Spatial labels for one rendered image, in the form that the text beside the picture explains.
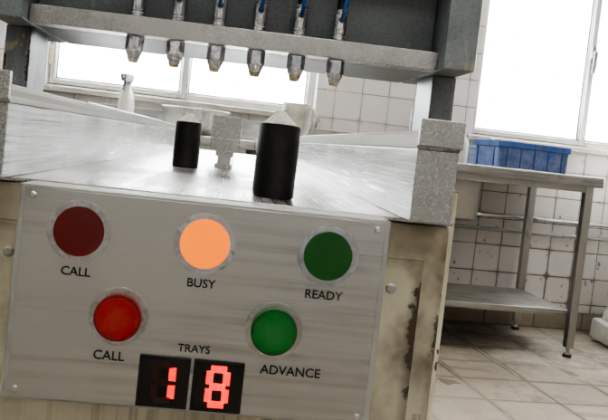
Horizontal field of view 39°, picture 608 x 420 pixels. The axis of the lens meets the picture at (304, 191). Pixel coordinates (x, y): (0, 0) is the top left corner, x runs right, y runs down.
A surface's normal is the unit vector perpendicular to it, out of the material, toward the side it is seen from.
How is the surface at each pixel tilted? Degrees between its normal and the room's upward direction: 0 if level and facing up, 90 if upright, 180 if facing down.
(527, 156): 92
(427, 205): 90
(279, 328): 90
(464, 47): 90
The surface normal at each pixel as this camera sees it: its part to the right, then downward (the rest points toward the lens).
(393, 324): 0.08, 0.06
